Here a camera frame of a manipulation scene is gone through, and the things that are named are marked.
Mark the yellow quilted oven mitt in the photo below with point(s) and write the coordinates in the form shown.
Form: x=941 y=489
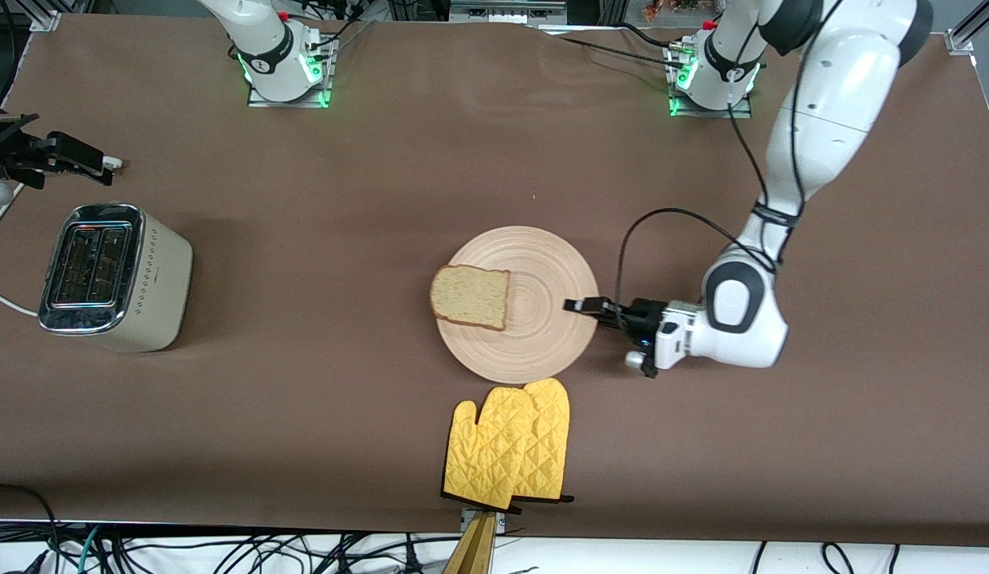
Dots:
x=486 y=454
x=552 y=438

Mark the aluminium table corner bracket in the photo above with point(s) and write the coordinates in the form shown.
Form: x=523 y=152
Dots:
x=46 y=21
x=961 y=41

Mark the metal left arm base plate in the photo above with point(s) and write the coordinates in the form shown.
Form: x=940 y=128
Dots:
x=678 y=108

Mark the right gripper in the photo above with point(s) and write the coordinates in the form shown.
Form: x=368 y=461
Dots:
x=33 y=152

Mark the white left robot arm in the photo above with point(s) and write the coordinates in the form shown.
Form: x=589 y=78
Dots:
x=829 y=104

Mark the yellow wooden beam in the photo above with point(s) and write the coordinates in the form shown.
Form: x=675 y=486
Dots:
x=472 y=554

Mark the cream and chrome toaster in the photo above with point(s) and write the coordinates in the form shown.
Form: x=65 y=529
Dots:
x=155 y=279

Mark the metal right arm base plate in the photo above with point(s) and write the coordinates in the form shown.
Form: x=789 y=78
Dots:
x=323 y=88

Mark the round wooden plate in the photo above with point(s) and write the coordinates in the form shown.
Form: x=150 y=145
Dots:
x=534 y=343

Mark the small metal bracket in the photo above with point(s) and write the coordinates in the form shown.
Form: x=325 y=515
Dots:
x=501 y=522

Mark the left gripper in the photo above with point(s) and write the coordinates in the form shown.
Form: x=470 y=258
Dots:
x=643 y=313

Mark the slice of bread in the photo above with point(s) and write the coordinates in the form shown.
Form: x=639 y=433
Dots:
x=470 y=299

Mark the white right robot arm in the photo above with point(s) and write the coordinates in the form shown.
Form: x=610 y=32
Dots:
x=271 y=56

